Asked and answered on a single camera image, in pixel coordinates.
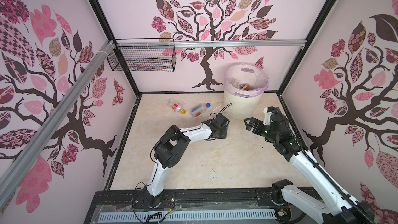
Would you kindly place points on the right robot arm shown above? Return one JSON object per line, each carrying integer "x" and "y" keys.
{"x": 336, "y": 205}

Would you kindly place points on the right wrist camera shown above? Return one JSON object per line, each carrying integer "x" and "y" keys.
{"x": 268, "y": 113}

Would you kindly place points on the left aluminium rail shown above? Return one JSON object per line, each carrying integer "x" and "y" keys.
{"x": 17, "y": 171}

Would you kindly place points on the blue-cap clear bottle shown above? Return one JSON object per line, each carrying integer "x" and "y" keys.
{"x": 200, "y": 109}

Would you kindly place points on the brown coffee bottle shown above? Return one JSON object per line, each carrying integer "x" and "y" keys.
{"x": 244, "y": 86}

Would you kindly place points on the white slotted cable duct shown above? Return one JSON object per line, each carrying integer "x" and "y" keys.
{"x": 165, "y": 217}

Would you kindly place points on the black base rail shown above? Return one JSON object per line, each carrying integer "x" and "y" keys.
{"x": 197, "y": 199}

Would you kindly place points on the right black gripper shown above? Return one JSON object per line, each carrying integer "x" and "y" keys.
{"x": 259, "y": 124}

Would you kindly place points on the clear white-cap bottle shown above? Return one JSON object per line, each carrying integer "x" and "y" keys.
{"x": 218, "y": 107}

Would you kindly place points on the red-label yellow-cap bottle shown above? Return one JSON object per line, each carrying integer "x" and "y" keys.
{"x": 176, "y": 106}

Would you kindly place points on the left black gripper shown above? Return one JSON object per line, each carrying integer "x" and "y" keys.
{"x": 224, "y": 136}

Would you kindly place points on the white bin with purple liner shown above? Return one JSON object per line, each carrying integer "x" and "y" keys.
{"x": 241, "y": 104}

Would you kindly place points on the black wire basket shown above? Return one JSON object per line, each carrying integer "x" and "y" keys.
{"x": 143, "y": 54}

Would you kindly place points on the aluminium rail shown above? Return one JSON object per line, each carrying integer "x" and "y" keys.
{"x": 216, "y": 44}
{"x": 17, "y": 171}

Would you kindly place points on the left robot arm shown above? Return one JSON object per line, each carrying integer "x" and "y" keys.
{"x": 170, "y": 148}

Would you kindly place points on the back aluminium rail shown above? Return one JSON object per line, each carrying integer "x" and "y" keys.
{"x": 216, "y": 44}

